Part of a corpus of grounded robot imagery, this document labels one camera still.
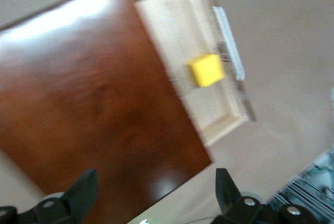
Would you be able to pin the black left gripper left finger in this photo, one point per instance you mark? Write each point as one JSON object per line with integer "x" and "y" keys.
{"x": 83, "y": 195}

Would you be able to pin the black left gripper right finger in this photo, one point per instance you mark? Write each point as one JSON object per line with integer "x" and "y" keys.
{"x": 226, "y": 195}

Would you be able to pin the yellow cube block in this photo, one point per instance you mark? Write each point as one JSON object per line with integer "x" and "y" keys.
{"x": 206, "y": 71}

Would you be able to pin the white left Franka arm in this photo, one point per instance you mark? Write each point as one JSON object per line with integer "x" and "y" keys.
{"x": 144, "y": 221}

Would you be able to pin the dark brown wooden cabinet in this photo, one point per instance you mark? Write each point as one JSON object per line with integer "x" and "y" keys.
{"x": 91, "y": 91}

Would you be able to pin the metal equipment frame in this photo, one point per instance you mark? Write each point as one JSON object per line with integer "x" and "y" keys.
{"x": 313, "y": 187}

